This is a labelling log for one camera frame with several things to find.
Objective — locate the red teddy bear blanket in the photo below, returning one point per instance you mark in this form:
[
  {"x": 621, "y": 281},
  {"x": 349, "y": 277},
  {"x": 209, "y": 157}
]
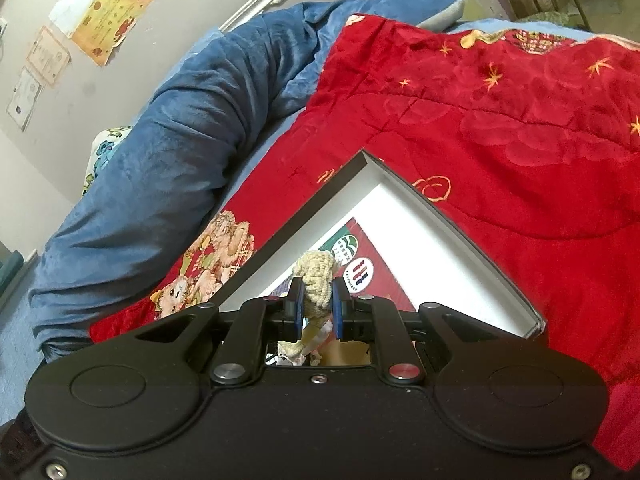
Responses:
[{"x": 500, "y": 160}]

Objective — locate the cream knitted scrunchie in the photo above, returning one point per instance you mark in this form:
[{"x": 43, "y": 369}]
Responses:
[{"x": 315, "y": 270}]

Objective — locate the yellow floral wall certificate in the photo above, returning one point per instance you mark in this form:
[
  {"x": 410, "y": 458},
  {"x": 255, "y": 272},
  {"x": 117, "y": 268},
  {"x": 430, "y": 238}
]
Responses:
[{"x": 112, "y": 15}]

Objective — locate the white bordered wall certificate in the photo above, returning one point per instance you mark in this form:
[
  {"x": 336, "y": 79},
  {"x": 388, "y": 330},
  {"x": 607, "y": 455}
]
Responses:
[{"x": 24, "y": 100}]

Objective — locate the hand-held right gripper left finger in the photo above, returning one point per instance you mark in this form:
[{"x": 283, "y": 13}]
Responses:
[{"x": 298, "y": 305}]

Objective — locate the cartoon print pillow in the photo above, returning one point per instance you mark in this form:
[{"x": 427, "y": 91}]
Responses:
[{"x": 102, "y": 152}]

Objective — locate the black shallow cardboard box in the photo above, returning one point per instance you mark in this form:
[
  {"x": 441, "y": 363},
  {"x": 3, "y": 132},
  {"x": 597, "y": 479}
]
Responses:
[{"x": 390, "y": 195}]

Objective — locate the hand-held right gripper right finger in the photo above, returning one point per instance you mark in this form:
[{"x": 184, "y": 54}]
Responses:
[{"x": 339, "y": 310}]

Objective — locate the pale bordered wall certificate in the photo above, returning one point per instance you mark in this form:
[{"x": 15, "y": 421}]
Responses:
[{"x": 47, "y": 57}]

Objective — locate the blue plush blanket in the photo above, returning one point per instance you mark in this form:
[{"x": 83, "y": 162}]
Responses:
[{"x": 175, "y": 135}]

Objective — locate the white wall paper sheet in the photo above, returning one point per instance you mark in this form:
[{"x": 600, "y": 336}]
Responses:
[{"x": 70, "y": 5}]

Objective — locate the illustrated paperback book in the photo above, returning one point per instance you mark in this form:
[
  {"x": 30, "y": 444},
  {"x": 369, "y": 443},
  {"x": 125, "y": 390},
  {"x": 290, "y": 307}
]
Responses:
[{"x": 385, "y": 280}]

